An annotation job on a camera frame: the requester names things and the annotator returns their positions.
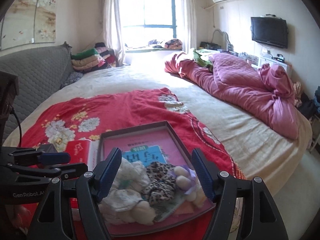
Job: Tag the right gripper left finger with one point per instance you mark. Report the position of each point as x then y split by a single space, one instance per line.
105 173

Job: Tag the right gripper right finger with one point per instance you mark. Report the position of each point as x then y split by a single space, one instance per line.
206 171

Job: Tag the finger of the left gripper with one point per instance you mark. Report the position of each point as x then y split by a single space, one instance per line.
54 158

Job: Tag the small teddy bear keychain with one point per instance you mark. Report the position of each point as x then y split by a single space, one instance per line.
188 183

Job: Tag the white floral scrunchie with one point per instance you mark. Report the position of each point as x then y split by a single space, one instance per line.
129 182

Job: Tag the leopard print scrunchie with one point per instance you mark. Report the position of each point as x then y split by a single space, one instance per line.
162 184

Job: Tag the cream plush toy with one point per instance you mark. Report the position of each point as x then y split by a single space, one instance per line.
141 213

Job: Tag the dark cube box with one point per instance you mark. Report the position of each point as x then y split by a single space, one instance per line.
47 148

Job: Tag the red and white box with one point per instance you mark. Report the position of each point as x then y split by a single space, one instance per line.
83 151

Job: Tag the red floral blanket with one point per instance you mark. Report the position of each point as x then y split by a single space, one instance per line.
87 118

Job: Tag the pink and blue book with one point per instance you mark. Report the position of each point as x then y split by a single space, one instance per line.
147 146

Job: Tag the beige bed sheet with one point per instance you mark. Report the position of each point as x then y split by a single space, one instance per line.
257 149

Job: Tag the grey quilted headboard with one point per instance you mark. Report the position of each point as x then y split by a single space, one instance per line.
28 78

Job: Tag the pink quilted duvet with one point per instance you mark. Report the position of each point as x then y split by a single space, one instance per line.
266 93

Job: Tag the stack of folded clothes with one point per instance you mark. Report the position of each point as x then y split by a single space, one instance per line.
97 58

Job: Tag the green cloth on duvet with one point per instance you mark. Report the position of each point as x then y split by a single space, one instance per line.
202 62

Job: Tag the pile of dark clothes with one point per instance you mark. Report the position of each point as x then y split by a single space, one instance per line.
310 107

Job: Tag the white cabinet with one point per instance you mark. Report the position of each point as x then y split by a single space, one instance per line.
266 60

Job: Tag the colourful cushion on windowsill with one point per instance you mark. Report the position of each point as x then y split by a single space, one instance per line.
173 44

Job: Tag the left white curtain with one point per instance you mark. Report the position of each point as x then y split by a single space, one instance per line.
112 28

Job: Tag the white curtain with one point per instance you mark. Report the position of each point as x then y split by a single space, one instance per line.
112 28
189 27

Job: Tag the blue framed window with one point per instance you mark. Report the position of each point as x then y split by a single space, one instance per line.
148 19

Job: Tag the right white curtain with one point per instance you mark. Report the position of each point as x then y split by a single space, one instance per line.
189 27

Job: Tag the floral wall painting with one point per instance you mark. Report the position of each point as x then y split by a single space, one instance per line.
27 22

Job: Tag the black wall television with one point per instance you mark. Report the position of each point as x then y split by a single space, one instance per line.
270 31

